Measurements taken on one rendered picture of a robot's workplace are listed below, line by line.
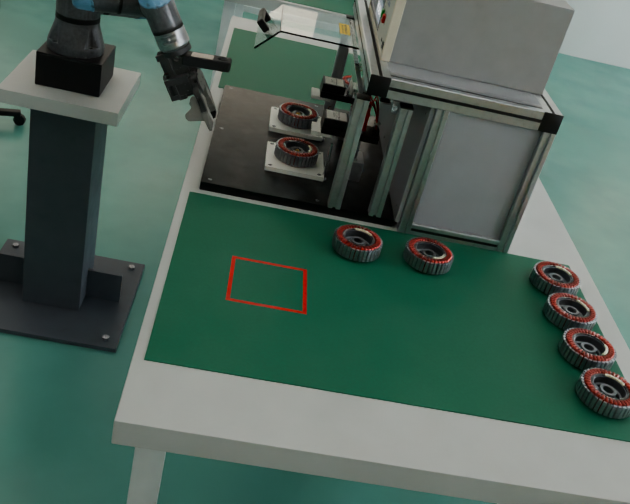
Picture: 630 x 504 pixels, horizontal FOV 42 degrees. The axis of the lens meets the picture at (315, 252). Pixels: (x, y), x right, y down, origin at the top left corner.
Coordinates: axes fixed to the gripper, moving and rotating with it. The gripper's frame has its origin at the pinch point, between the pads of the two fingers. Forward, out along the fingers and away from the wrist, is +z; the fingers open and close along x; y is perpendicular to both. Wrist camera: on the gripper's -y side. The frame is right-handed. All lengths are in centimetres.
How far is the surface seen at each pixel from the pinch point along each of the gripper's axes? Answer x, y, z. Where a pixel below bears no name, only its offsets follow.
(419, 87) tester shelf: 22, -50, -2
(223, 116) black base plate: -20.1, 2.2, 7.2
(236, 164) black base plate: 7.5, -2.9, 10.1
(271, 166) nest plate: 7.1, -10.9, 13.3
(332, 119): 3.1, -28.5, 7.5
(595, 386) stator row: 70, -68, 48
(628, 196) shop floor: -205, -150, 184
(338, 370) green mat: 77, -23, 24
